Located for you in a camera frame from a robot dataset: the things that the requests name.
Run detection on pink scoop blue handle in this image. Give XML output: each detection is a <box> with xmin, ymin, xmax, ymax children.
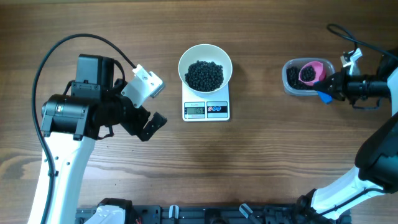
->
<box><xmin>298</xmin><ymin>61</ymin><xmax>326</xmax><ymax>86</ymax></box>

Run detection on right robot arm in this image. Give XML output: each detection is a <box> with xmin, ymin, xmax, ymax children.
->
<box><xmin>292</xmin><ymin>49</ymin><xmax>397</xmax><ymax>223</ymax></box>

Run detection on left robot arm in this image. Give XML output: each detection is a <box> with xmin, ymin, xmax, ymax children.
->
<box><xmin>29</xmin><ymin>54</ymin><xmax>167</xmax><ymax>223</ymax></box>

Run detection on black beans in scoop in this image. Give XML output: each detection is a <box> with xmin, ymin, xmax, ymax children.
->
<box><xmin>300</xmin><ymin>65</ymin><xmax>316</xmax><ymax>82</ymax></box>

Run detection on white digital kitchen scale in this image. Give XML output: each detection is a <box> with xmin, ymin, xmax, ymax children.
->
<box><xmin>182</xmin><ymin>84</ymin><xmax>230</xmax><ymax>122</ymax></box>

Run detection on black beans in bowl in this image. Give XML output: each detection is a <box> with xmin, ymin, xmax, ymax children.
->
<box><xmin>184</xmin><ymin>60</ymin><xmax>224</xmax><ymax>92</ymax></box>

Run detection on white bowl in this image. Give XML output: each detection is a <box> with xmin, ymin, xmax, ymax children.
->
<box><xmin>178</xmin><ymin>44</ymin><xmax>233</xmax><ymax>94</ymax></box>

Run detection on clear plastic container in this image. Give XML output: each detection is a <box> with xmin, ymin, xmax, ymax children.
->
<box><xmin>282</xmin><ymin>58</ymin><xmax>335</xmax><ymax>96</ymax></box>

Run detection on black beans in container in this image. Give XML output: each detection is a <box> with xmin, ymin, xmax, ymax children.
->
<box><xmin>286</xmin><ymin>67</ymin><xmax>313</xmax><ymax>90</ymax></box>

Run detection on left camera black cable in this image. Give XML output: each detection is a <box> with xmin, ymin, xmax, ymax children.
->
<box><xmin>30</xmin><ymin>33</ymin><xmax>137</xmax><ymax>224</ymax></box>

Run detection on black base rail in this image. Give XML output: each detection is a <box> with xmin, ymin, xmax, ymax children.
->
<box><xmin>74</xmin><ymin>203</ymin><xmax>352</xmax><ymax>224</ymax></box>

